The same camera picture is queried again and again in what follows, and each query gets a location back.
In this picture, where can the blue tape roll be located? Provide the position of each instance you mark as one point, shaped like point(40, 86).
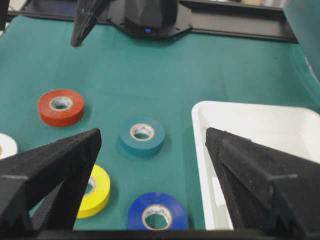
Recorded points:
point(156, 204)

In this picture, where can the black aluminium frame rail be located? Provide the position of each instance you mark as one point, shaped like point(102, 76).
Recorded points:
point(208, 17)

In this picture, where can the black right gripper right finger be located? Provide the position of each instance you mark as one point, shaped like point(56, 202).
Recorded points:
point(265, 188)

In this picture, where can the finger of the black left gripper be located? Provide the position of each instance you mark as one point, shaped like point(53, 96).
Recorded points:
point(86, 16)

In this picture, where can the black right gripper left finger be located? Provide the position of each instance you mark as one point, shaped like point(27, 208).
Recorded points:
point(42, 188)

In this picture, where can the yellow tape roll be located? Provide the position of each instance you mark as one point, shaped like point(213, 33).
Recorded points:
point(97, 198)

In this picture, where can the white tape roll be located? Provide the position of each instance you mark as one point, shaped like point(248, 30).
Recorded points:
point(8, 146)

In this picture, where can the white plastic tray case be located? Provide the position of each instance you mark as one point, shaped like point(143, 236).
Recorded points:
point(294, 130)

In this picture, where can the teal tape roll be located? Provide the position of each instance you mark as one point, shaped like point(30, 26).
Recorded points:
point(141, 136)

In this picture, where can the red tape roll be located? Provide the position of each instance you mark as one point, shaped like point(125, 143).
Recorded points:
point(61, 107)

